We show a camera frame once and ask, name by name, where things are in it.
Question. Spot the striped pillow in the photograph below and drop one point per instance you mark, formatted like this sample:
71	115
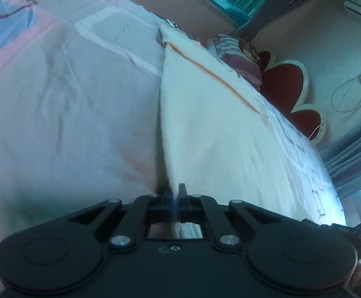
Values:
229	52

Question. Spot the red white headboard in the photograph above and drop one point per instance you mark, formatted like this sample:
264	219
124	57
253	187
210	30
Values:
286	85

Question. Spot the grey near curtain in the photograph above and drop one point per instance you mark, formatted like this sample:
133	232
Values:
342	160

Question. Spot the patterned gold cloth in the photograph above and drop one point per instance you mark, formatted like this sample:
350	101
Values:
249	51

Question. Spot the cream knit sweater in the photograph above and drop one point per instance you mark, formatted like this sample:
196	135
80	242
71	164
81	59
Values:
222	139

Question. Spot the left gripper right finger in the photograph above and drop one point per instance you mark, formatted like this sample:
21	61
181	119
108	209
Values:
188	207

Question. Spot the pink patterned bedsheet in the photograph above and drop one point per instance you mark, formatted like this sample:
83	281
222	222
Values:
79	107

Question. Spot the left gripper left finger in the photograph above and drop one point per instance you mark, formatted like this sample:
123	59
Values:
161	205

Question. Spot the teal cushion outside window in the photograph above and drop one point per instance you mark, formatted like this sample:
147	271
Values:
234	12

